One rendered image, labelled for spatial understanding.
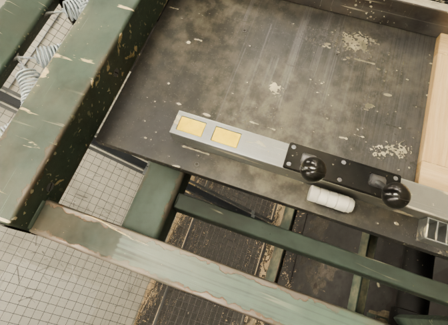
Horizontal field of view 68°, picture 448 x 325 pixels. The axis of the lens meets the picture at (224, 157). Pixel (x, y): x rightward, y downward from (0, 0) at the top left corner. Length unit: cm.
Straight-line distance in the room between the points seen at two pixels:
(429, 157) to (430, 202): 10
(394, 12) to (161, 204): 64
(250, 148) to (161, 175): 19
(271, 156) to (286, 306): 25
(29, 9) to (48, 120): 65
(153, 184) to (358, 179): 39
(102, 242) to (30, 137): 22
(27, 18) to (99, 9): 50
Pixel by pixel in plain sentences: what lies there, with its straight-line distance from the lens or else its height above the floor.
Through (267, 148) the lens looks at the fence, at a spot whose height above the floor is 155.
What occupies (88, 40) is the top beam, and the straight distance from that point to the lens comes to 72.
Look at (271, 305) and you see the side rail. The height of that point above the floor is 149.
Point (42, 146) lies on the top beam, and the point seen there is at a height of 188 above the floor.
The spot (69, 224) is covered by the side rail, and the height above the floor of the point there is 179.
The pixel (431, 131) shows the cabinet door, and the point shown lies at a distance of 76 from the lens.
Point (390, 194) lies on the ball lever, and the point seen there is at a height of 145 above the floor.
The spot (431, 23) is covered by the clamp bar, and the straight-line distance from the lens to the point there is 89.
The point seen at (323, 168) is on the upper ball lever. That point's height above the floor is 154.
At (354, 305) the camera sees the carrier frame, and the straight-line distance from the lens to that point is 215.
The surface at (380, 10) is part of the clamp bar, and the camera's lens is 87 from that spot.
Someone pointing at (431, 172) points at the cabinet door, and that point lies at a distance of 72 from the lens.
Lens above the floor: 184
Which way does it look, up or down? 22 degrees down
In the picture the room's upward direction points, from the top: 61 degrees counter-clockwise
